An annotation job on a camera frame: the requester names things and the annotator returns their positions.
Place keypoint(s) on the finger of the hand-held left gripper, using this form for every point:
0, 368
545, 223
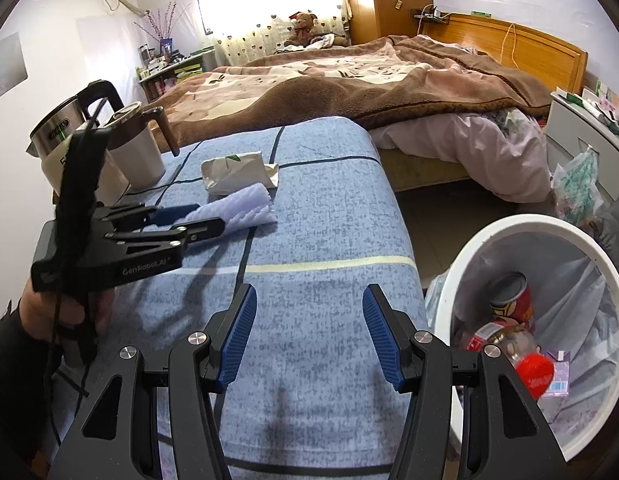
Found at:
174, 213
189, 234

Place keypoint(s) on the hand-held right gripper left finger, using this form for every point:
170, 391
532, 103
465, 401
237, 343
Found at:
237, 340

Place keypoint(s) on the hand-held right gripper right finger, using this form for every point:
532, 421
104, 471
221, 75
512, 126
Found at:
384, 340

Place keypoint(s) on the lavender textured paper towel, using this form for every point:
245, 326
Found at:
244, 205

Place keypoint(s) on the clear plastic bottle red cap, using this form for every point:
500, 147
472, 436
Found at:
519, 345

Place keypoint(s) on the red drink can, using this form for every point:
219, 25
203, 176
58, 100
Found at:
514, 300

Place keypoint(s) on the purple drink carton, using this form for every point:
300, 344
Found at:
557, 375

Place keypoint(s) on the white round trash bin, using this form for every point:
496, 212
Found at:
529, 223

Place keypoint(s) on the person's left forearm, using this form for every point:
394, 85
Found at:
14, 385

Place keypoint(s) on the person's left hand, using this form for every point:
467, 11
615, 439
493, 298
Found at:
39, 312

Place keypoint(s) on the white tissue packet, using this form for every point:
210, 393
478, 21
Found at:
229, 172

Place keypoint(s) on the white lidded mug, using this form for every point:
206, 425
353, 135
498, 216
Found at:
137, 155

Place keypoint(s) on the stainless steel electric kettle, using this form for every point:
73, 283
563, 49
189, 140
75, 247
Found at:
54, 130

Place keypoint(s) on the cluttered side desk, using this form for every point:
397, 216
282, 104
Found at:
189, 65

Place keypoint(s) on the dried flower branches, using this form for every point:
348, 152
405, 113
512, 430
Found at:
162, 25

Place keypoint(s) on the pale blue bin liner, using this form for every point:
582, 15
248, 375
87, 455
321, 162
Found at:
564, 260

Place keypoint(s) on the pink duvet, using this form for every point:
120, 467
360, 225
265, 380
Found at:
464, 150

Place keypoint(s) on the brown printed blanket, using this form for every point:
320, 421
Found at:
339, 80

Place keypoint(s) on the brown teddy bear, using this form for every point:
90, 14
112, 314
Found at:
302, 27

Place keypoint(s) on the white cloth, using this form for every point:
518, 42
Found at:
324, 42

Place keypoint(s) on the green printed plastic bag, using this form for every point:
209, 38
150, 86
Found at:
579, 185

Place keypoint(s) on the white nightstand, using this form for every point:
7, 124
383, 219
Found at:
564, 150

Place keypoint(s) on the pile of small boxes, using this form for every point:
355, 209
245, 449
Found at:
604, 105

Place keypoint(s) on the power strip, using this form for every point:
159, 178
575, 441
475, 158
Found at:
432, 15

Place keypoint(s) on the grey wall poster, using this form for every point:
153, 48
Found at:
4, 70

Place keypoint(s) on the wooden bed frame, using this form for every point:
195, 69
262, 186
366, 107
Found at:
539, 50

